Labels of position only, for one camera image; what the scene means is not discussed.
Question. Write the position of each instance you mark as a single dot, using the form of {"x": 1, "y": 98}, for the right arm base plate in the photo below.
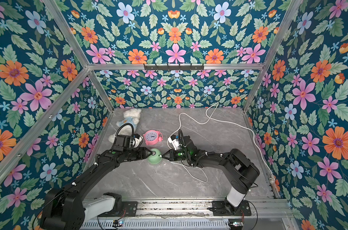
{"x": 224, "y": 208}

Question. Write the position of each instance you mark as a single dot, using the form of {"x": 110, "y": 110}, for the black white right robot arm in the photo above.
{"x": 235, "y": 165}

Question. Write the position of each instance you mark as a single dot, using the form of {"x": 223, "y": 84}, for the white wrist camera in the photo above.
{"x": 173, "y": 141}
{"x": 138, "y": 139}

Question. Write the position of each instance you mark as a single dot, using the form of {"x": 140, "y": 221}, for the white teddy bear blue shirt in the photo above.
{"x": 128, "y": 122}

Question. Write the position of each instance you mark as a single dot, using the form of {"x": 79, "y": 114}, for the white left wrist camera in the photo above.
{"x": 138, "y": 139}

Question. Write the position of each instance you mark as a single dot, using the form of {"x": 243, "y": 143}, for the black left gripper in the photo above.
{"x": 143, "y": 155}

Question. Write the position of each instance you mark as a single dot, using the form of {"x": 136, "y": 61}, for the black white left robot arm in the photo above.
{"x": 63, "y": 208}

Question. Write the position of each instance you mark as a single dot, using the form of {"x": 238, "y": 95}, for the green round meat grinder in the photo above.
{"x": 156, "y": 156}

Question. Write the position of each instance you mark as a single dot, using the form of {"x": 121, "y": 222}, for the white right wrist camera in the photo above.
{"x": 173, "y": 141}

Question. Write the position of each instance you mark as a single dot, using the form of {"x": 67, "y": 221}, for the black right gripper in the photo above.
{"x": 171, "y": 155}

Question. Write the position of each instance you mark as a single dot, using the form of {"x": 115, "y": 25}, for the pink alarm clock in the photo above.
{"x": 152, "y": 137}

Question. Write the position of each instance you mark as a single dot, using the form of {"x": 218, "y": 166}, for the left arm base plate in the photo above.
{"x": 125, "y": 209}

